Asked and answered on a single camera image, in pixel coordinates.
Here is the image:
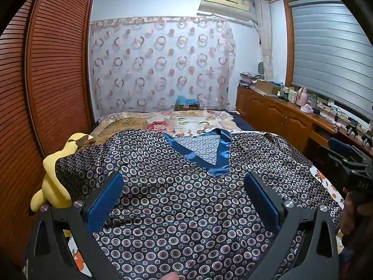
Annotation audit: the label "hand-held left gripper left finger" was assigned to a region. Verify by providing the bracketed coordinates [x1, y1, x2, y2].
[28, 171, 126, 280]

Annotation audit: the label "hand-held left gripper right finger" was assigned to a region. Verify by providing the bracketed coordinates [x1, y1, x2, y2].
[243, 171, 341, 280]

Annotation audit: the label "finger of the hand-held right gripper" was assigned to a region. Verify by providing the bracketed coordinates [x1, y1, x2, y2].
[318, 145, 369, 181]
[328, 138, 373, 167]

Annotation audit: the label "dark blue patterned satin top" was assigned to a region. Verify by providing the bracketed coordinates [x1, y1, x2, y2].
[55, 129, 343, 280]

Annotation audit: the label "person's right forearm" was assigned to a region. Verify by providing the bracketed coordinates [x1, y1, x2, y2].
[342, 219, 373, 280]

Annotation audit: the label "stack of folded clothes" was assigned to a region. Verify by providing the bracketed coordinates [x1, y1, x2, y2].
[239, 71, 264, 87]

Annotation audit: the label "person's right hand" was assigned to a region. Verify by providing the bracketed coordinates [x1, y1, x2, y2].
[339, 189, 361, 236]

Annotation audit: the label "orange fruit print sheet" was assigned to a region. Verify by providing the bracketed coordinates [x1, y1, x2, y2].
[70, 131, 347, 280]

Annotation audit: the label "white power strip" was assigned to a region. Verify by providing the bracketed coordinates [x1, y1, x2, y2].
[316, 106, 350, 124]

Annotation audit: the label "yellow plush toy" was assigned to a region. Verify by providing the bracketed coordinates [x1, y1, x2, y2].
[28, 133, 95, 237]

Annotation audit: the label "long wooden cabinet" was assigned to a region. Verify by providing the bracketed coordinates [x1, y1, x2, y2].
[235, 85, 373, 164]

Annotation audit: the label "group of small bottles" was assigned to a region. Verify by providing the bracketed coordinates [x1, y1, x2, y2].
[277, 86, 298, 103]

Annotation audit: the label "navy bed sheet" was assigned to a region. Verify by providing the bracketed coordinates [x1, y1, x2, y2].
[227, 109, 263, 132]

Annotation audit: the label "open cardboard box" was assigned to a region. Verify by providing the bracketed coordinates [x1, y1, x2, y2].
[255, 80, 282, 95]

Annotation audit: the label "grey window blind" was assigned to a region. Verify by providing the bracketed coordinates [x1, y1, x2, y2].
[287, 0, 373, 123]

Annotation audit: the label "floral beige blanket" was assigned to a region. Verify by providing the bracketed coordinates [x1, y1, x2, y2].
[90, 109, 242, 145]

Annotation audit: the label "small brown cardboard box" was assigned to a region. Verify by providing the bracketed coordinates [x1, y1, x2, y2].
[175, 103, 201, 112]

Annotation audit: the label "beige tied curtain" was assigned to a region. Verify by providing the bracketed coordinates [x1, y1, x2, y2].
[253, 0, 276, 82]

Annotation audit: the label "wooden headboard panel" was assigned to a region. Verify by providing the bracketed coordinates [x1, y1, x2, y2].
[0, 0, 97, 269]

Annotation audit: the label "circle patterned sheer curtain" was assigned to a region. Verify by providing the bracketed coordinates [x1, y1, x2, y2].
[89, 16, 236, 114]

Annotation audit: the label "wooden window frame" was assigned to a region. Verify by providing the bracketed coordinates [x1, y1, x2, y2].
[282, 0, 373, 136]

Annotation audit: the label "wall air conditioner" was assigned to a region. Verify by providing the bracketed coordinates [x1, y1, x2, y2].
[198, 0, 258, 24]

